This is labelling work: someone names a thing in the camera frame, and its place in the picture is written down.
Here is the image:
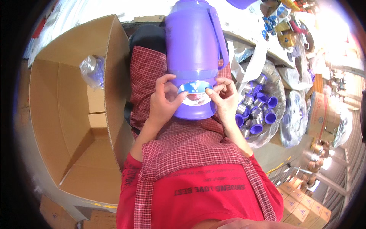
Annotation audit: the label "large open cardboard carton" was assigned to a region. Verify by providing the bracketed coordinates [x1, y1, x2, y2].
[28, 14, 135, 206]

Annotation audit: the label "person's left hand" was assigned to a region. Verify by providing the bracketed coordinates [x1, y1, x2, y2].
[148, 73, 189, 128]

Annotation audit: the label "person's legs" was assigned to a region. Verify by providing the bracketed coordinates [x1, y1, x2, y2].
[129, 24, 233, 141]

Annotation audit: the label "clear bag of purple parts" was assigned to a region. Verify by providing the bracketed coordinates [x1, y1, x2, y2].
[280, 90, 311, 148]

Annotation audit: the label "jug wrapped in clear bag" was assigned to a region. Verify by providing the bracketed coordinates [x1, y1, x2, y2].
[79, 55, 106, 89]

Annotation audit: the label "white plastic sheet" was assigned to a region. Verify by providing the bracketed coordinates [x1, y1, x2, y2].
[24, 0, 172, 67]

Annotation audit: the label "printed brown carton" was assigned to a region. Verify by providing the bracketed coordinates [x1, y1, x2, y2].
[307, 91, 353, 147]

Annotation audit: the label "heap of brown containers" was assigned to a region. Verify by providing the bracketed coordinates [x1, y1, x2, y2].
[306, 140, 333, 184]

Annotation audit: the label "cluttered work table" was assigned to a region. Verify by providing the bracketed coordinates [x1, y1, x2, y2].
[222, 0, 316, 69]

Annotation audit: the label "purple plastic thermos jug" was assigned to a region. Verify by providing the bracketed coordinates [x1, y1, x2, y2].
[165, 0, 230, 121]

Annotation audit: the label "purple plastic lid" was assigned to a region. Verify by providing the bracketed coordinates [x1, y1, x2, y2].
[226, 0, 258, 10]

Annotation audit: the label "white plastic bag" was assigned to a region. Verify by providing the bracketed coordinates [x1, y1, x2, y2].
[230, 40, 268, 88]

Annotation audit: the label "stack of printed cartons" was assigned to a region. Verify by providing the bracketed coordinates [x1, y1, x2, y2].
[276, 177, 333, 229]

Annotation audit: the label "person's body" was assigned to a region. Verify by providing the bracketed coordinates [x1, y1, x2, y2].
[116, 130, 303, 229]

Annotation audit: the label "person's right hand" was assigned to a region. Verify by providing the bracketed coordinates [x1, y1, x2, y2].
[205, 77, 240, 129]

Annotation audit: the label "bag of steel purple flasks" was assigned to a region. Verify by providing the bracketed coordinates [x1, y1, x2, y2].
[234, 60, 287, 149]

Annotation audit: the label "round blue white label sticker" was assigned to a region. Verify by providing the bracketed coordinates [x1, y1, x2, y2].
[177, 80, 214, 106]

